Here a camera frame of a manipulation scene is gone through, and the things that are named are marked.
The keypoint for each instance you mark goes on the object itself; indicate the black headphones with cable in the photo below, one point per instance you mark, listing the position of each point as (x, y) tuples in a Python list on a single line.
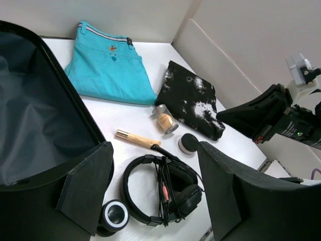
[(178, 190)]

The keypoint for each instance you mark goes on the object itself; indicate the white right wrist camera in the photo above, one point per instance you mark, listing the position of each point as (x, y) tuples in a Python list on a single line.
[(304, 78)]

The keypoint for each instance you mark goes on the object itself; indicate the small black-lidded cream jar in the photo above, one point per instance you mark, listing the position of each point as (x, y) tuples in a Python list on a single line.
[(188, 144)]

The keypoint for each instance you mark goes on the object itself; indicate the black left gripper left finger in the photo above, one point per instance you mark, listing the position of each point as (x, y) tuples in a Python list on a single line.
[(84, 187)]

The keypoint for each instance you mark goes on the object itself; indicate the glass jar with cork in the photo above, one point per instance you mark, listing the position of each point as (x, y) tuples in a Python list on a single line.
[(165, 119)]

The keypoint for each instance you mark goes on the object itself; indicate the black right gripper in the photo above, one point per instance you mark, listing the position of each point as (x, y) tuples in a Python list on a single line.
[(274, 112)]

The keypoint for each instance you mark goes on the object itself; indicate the black white tie-dye shirt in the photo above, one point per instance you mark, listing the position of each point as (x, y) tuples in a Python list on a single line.
[(191, 100)]

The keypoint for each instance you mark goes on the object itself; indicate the pink hard-shell suitcase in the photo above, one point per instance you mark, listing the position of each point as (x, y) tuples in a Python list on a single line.
[(45, 126)]

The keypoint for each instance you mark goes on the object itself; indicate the turquoise shorts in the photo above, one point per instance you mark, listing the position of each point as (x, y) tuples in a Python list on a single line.
[(108, 67)]

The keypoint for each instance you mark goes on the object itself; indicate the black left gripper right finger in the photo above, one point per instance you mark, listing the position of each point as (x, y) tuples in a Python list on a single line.
[(245, 204)]

